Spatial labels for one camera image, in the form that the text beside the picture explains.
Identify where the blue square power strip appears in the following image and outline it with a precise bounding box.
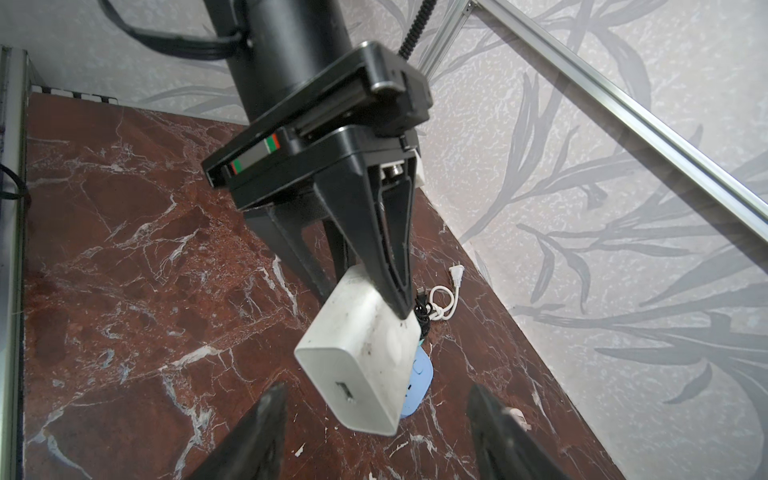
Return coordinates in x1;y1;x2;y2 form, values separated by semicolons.
400;346;434;419

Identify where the black small cable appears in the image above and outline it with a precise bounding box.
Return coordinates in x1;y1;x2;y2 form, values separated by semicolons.
413;286;434;340

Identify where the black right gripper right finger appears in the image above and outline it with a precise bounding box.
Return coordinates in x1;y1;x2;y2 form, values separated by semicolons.
466;384;569;480

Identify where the white charger adapter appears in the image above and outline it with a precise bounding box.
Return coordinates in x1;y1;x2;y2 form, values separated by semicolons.
294;266;421;436

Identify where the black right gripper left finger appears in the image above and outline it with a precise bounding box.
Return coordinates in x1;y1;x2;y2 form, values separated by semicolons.
188;383;286;480

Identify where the aluminium front rail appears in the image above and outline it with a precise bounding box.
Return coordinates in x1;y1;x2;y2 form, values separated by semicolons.
1;46;30;479

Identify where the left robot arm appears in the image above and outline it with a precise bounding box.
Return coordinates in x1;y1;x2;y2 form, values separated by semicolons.
100;1;433;318

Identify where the white plug cable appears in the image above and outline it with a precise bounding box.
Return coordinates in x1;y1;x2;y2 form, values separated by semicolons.
427;263;467;322

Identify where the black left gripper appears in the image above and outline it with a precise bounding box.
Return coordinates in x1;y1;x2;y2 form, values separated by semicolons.
201;41;433;320

